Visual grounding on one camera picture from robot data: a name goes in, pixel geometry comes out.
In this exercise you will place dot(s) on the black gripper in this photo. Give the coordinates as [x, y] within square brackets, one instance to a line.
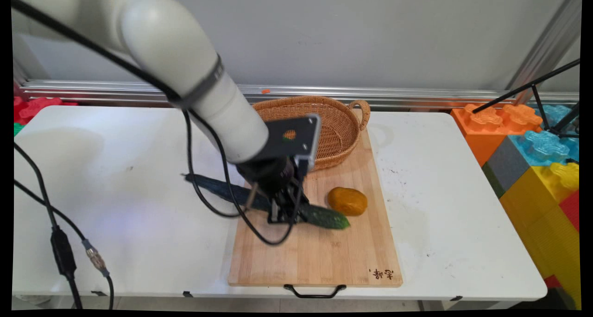
[268, 173]

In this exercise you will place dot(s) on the dark green cucumber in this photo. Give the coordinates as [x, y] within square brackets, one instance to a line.
[329, 217]

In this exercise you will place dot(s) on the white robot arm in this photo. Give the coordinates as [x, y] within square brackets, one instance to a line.
[162, 39]

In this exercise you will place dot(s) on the wooden cutting board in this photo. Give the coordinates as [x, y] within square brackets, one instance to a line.
[315, 256]

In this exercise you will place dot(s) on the orange mango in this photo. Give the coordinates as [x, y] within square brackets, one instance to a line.
[347, 201]

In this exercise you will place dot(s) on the woven wicker basket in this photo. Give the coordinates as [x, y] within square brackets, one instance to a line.
[333, 122]

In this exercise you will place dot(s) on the orange foam block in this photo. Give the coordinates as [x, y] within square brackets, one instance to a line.
[482, 136]

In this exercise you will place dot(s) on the grey foam block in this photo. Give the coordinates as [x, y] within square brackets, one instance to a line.
[505, 166]

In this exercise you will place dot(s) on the black tripod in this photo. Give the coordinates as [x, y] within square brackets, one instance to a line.
[509, 93]

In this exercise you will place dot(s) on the blue foam block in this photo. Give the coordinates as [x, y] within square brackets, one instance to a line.
[542, 145]
[553, 113]

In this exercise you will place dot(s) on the red foam block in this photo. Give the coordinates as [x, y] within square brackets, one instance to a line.
[37, 107]
[570, 210]

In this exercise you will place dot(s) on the green foam block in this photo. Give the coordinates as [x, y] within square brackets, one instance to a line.
[17, 129]

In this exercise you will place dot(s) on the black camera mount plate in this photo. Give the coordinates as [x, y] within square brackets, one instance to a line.
[301, 131]

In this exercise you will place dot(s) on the aluminium frame rail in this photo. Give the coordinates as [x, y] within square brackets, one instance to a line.
[417, 94]

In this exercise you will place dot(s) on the aluminium frame post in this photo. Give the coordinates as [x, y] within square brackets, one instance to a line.
[551, 39]

